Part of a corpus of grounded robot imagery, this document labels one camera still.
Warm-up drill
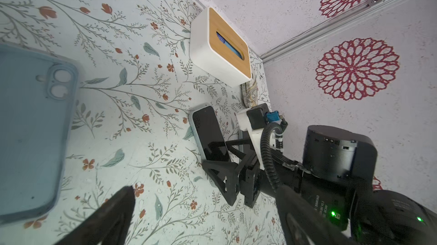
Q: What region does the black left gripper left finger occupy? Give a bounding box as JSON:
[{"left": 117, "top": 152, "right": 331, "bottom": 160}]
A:
[{"left": 57, "top": 186, "right": 135, "bottom": 245}]

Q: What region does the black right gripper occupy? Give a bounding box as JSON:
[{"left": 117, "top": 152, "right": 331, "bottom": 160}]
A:
[{"left": 201, "top": 138, "right": 273, "bottom": 208}]

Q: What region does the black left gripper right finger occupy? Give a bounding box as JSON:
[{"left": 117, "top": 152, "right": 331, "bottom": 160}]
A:
[{"left": 275, "top": 186, "right": 355, "bottom": 245}]

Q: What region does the black phone light blue case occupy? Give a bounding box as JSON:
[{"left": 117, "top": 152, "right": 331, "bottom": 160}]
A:
[{"left": 188, "top": 103, "right": 231, "bottom": 163}]

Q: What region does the pale blue phone case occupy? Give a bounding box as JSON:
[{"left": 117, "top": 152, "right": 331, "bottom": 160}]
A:
[{"left": 1, "top": 44, "right": 79, "bottom": 226}]

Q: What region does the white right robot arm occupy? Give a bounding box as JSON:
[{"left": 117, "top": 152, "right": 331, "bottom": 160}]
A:
[{"left": 200, "top": 123, "right": 437, "bottom": 245}]

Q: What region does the map print glasses case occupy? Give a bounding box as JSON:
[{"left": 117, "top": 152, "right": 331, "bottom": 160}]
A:
[{"left": 241, "top": 74, "right": 258, "bottom": 108}]

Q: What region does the white tissue box wooden lid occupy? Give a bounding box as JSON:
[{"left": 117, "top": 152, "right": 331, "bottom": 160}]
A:
[{"left": 189, "top": 7, "right": 252, "bottom": 87}]

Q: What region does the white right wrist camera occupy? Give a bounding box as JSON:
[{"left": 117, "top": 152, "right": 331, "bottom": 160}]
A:
[{"left": 237, "top": 103, "right": 283, "bottom": 170}]

